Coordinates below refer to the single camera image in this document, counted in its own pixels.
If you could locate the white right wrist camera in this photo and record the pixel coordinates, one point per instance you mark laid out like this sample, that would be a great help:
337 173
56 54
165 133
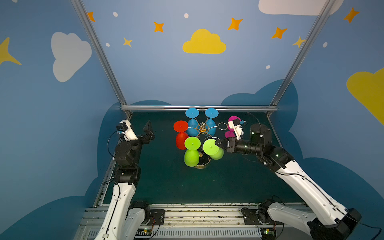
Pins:
236 126

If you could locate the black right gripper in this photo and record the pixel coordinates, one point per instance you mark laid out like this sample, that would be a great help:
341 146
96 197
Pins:
229 144

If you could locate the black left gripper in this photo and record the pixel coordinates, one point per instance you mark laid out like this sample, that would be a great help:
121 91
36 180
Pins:
144 137

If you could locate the blue wine glass right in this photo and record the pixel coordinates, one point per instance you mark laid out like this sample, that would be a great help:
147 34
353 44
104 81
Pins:
210 123

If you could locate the green wine glass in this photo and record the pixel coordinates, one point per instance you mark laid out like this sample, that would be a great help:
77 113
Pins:
192 156
211 149

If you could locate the aluminium frame back rail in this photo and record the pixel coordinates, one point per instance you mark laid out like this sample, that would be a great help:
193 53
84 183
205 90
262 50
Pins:
173 108

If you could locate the blue wine glass left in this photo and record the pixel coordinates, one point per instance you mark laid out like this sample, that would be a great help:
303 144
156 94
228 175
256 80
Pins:
192 113

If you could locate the aluminium frame post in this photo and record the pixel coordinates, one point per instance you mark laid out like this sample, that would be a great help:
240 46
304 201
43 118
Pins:
87 24
304 49

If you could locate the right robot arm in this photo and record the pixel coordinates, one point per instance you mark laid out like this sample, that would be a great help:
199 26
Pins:
328 220

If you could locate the right green circuit board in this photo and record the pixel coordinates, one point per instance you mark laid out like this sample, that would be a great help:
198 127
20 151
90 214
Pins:
268 234

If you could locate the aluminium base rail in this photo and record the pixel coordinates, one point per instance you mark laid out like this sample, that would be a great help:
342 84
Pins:
232 221

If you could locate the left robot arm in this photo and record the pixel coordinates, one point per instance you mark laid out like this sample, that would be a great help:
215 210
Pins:
123 220

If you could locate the green circuit board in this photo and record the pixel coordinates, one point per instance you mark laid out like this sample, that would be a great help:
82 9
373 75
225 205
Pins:
146 232
268 234

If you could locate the aluminium frame left post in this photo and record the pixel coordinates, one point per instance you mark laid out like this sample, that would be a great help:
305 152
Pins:
87 24

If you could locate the aluminium frame right post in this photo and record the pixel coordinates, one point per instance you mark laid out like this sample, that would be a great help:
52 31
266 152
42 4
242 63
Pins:
304 49

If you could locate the left green circuit board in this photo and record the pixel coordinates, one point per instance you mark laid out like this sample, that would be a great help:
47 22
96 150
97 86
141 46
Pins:
146 232

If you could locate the red plastic wine glass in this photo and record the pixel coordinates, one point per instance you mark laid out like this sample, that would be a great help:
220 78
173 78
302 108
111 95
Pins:
181 127

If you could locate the magenta plastic wine glass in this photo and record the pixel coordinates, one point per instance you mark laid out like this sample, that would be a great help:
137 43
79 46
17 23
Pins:
230 133

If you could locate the blue wine glass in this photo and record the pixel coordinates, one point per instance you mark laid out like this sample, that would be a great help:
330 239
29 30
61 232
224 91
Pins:
210 123
192 113

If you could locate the gold wire glass rack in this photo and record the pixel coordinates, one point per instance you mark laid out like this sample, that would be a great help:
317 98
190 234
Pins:
203 136

